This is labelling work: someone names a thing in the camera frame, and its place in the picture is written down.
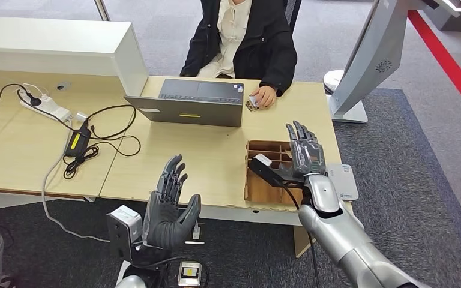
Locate silver metal pole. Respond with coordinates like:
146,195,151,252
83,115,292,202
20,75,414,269
93,0,111,22

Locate white power strip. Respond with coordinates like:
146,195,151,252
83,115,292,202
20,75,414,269
19,90,73,122

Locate black mesh chair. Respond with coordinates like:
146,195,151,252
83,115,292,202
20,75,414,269
283,0,303,35

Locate black laptop power adapter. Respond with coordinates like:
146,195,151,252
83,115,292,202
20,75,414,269
64,121,93,159

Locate silver kiosk terminal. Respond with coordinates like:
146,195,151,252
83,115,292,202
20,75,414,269
325,0,460,124

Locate silver floor outlet box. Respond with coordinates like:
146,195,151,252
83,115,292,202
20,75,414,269
177,260,203,288

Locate long white cable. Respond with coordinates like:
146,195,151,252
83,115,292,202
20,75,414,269
40,115,112,243

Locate white floor socket plate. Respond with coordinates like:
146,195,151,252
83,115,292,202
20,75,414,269
184,221,206,245

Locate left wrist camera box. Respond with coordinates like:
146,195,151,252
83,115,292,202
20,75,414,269
106,205,144,264

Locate white card reader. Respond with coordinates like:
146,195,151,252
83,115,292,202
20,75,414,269
325,163,360,202

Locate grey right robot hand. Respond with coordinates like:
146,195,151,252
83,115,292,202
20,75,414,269
278,120,328,179

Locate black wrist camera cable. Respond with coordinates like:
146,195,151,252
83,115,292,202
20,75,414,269
280,183,321,288

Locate wooden desk leg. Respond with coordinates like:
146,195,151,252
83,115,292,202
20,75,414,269
292,224,316,259

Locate person's left hand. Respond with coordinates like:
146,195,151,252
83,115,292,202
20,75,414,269
249,85,278,109

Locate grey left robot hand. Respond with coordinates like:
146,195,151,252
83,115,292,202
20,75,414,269
142,154,202,251

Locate wooden card organizer box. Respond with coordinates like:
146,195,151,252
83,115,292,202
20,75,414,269
243,139,329,206

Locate white desk apron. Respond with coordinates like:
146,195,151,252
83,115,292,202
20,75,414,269
176,202,304,227

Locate black plug with cable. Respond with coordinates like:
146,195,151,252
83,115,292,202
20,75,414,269
0,82,43,138

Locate person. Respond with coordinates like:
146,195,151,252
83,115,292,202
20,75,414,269
179,0,298,109

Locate white desk partition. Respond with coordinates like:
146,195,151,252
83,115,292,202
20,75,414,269
0,16,149,97

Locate black adapter cable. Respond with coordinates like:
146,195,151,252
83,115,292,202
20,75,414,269
62,104,142,181

